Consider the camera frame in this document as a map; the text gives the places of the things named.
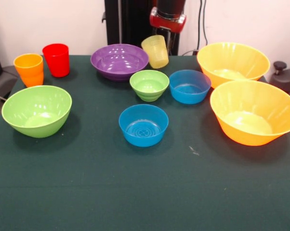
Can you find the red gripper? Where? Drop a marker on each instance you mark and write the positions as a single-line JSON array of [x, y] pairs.
[[167, 22]]

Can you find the yellow cup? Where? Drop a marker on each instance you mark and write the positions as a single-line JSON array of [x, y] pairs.
[[157, 54]]

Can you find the blue bowl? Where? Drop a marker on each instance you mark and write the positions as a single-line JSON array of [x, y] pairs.
[[189, 93], [143, 127]]

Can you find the small green bowl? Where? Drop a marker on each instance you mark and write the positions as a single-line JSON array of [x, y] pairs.
[[149, 84]]

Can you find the purple bowl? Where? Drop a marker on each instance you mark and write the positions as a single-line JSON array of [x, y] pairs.
[[118, 62]]

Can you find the large orange bowl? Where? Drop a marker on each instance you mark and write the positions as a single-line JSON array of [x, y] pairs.
[[251, 115], [233, 60]]

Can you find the red cup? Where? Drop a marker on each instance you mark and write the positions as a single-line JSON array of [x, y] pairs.
[[56, 60]]

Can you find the orange cup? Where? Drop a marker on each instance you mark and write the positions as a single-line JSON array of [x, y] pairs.
[[29, 69]]

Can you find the dark green table cloth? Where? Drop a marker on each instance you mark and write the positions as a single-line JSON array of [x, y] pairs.
[[135, 180]]

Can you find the large green bowl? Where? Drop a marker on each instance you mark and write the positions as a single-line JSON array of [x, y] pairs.
[[36, 113]]

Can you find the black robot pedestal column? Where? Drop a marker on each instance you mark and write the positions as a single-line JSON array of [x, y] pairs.
[[130, 24]]

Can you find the black pedestal foot with knob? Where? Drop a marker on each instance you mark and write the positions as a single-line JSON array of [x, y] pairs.
[[286, 77]]

